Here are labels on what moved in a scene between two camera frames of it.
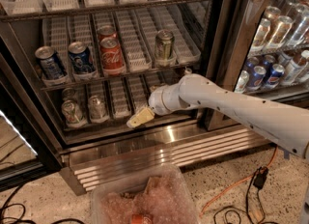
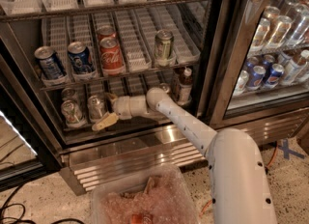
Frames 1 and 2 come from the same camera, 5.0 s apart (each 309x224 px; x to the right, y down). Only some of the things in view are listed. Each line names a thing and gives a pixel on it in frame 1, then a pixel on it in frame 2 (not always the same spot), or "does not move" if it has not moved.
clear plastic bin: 158,195 does not move
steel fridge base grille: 165,149 does not move
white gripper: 156,100 → 123,106
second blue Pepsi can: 80,58 does not move
